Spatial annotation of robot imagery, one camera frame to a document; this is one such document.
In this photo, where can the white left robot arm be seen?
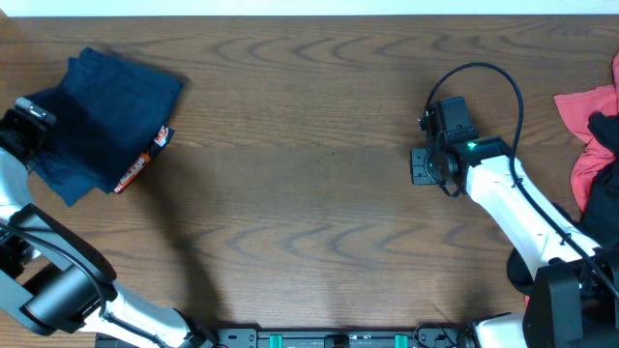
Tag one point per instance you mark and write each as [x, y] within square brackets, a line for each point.
[52, 280]

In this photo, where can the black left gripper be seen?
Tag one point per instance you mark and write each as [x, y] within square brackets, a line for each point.
[34, 130]

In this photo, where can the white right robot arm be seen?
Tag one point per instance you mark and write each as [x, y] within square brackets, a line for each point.
[542, 236]

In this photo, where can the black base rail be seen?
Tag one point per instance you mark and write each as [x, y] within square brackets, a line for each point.
[426, 336]

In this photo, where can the folded navy shorts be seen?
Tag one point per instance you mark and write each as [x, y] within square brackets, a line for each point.
[68, 172]

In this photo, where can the red garment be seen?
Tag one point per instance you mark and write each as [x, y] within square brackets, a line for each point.
[575, 110]

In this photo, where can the black garment with logo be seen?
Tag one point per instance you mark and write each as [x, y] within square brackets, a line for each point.
[599, 203]

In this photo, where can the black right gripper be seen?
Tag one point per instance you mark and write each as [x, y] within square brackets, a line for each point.
[420, 174]

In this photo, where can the navy blue shorts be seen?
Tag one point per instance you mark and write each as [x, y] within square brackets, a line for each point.
[108, 108]

